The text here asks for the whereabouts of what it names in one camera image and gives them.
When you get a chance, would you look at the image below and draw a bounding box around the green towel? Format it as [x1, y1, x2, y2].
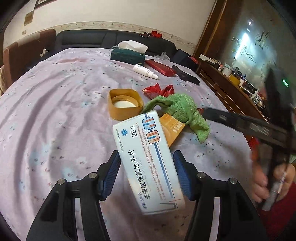
[141, 93, 210, 143]

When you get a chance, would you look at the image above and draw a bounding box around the red wrapper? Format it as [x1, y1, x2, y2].
[142, 83, 175, 99]

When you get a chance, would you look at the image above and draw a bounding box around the white blue medicine box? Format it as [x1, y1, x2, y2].
[113, 110, 185, 215]

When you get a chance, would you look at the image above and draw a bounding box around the gold square lid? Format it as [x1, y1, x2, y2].
[108, 89, 144, 121]

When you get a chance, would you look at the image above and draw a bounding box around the person's right hand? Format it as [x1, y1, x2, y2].
[251, 160, 295, 203]

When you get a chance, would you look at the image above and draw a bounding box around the wooden sideboard cabinet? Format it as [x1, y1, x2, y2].
[195, 60, 271, 130]

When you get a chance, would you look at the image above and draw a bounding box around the yellow box on sideboard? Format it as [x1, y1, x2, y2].
[229, 75, 240, 86]

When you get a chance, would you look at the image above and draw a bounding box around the white jar on sideboard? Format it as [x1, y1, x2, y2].
[222, 64, 233, 77]

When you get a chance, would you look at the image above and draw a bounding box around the orange flat packet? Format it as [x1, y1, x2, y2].
[159, 113, 185, 147]

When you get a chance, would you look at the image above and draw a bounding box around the frosted glass panel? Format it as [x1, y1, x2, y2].
[219, 1, 295, 90]

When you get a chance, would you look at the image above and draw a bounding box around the red leather pouch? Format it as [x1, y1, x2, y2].
[145, 59, 177, 77]

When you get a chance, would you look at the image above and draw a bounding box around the clear plastic bag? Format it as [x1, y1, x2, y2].
[154, 52, 170, 61]

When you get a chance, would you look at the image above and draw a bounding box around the floral purple tablecloth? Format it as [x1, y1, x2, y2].
[1, 48, 252, 240]

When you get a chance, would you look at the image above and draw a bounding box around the white spray bottle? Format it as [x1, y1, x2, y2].
[133, 64, 159, 80]

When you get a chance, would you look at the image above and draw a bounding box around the red ornament on sofa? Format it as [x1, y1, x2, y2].
[149, 31, 163, 39]

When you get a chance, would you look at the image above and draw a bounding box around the green tissue box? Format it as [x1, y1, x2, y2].
[110, 40, 148, 66]

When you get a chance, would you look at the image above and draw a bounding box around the black leather sofa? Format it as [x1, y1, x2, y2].
[54, 29, 177, 58]

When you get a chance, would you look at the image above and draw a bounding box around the white charger plug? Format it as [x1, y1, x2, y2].
[40, 48, 49, 57]

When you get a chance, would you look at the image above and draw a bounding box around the brown armchair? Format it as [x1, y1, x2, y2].
[1, 29, 56, 92]

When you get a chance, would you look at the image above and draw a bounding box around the framed horse painting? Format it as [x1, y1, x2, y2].
[34, 0, 56, 9]

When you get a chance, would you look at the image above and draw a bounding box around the small gold wall plaque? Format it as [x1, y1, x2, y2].
[23, 11, 34, 26]

